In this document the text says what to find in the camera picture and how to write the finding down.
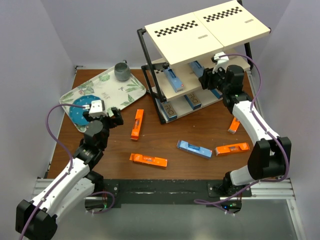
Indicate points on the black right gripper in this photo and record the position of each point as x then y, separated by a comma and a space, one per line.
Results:
208, 75

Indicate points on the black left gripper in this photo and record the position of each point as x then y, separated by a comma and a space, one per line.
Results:
117, 120

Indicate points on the silver toothpaste box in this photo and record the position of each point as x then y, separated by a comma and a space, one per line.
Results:
193, 100
217, 93
167, 111

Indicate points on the orange toothpaste box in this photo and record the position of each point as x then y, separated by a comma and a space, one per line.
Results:
234, 126
135, 133
232, 149
148, 160

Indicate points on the blue toothpaste box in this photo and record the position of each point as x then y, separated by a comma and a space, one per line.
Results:
197, 68
174, 81
193, 149

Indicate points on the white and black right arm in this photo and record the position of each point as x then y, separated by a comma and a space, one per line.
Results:
270, 156

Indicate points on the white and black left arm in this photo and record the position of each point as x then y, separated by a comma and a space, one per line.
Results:
38, 219

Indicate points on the three-tier cream shelf rack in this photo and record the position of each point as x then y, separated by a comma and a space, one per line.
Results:
198, 35

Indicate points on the leaf-patterned white tray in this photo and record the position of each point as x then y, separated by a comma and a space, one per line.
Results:
106, 87

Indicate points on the teal dotted plate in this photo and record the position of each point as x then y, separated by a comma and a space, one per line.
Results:
76, 113

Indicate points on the grey ceramic cup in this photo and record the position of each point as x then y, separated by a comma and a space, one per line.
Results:
122, 71

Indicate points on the orange toothpaste box bottom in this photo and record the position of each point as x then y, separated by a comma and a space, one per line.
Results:
148, 160

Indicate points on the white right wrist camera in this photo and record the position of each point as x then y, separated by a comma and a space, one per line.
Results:
220, 60

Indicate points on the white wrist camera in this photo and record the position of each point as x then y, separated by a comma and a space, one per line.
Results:
220, 60
96, 108

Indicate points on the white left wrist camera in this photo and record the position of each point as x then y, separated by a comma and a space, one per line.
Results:
96, 108

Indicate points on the aluminium frame rail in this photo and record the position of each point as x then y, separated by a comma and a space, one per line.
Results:
260, 191

